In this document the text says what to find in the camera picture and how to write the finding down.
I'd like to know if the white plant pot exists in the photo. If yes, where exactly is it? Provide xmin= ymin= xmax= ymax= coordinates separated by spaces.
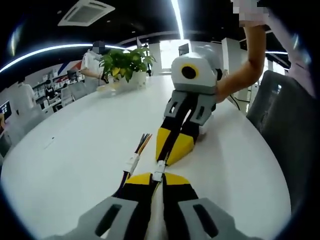
xmin=129 ymin=70 xmax=148 ymax=90

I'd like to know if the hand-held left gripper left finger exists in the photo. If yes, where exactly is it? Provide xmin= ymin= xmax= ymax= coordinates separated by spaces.
xmin=44 ymin=172 xmax=153 ymax=240

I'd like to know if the grey mesh office chair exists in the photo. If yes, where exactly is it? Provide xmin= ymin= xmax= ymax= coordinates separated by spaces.
xmin=246 ymin=69 xmax=320 ymax=203

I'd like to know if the ceiling air conditioner vent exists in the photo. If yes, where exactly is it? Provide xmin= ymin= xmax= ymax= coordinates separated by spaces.
xmin=57 ymin=0 xmax=116 ymax=27

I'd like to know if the JST socket cable white housing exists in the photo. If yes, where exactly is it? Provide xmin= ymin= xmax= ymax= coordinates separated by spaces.
xmin=119 ymin=160 xmax=138 ymax=192
xmin=149 ymin=167 xmax=165 ymax=200

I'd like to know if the green potted plant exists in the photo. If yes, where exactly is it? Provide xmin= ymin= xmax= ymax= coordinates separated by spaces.
xmin=98 ymin=46 xmax=158 ymax=84

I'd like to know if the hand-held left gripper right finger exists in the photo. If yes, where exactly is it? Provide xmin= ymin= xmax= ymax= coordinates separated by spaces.
xmin=162 ymin=173 xmax=253 ymax=240

